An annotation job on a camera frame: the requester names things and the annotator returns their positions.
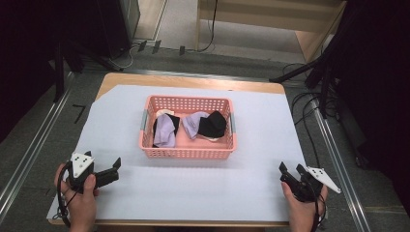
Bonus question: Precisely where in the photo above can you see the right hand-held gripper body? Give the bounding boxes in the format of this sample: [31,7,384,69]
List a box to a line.
[291,166,342,203]

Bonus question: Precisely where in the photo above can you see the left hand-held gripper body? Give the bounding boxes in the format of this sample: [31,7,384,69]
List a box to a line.
[67,151,98,194]

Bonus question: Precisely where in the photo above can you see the person's right hand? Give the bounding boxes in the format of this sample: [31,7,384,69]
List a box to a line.
[280,182,329,224]

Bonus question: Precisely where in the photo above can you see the person's left hand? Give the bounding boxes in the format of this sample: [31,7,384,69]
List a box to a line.
[53,162,101,226]

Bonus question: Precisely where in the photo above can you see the long purple sock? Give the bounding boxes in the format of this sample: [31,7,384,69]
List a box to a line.
[153,113,177,149]

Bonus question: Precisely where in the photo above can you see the black metal stand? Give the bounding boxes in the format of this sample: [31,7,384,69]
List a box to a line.
[52,40,85,103]
[268,44,347,120]

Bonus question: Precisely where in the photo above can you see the white table sheet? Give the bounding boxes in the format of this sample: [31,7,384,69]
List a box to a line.
[46,84,308,224]

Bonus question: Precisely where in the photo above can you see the flat black sock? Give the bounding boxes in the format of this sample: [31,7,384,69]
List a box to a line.
[152,113,181,149]

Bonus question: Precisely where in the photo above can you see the pink plastic basket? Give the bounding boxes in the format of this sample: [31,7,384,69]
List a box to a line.
[138,95,238,160]

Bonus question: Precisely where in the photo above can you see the bunched black sock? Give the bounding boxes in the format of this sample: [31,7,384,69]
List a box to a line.
[196,110,228,139]

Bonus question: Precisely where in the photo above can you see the folded purple sock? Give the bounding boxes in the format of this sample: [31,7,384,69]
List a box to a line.
[182,111,210,140]

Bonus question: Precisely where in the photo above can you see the black cabinet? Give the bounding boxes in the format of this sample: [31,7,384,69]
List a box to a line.
[95,0,141,60]

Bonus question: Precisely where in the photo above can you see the wooden shelf unit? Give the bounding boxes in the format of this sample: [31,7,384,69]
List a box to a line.
[194,0,348,64]

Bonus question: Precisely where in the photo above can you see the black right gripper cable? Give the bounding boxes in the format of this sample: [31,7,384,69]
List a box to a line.
[309,192,327,232]

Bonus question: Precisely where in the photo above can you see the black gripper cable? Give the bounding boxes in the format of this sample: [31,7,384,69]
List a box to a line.
[56,162,73,228]
[309,192,327,232]

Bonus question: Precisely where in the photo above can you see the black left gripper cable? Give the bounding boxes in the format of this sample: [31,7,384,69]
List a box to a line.
[56,162,73,228]

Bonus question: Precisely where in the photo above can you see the metal floor rail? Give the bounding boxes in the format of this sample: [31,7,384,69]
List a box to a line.
[309,96,372,232]
[0,72,74,224]

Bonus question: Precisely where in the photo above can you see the black floor cables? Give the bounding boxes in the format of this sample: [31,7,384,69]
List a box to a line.
[281,62,339,169]

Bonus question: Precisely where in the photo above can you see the white floor cable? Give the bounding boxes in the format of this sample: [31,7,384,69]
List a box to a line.
[108,43,143,72]

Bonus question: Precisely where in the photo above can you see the hanging black cable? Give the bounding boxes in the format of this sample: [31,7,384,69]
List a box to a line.
[196,0,220,53]

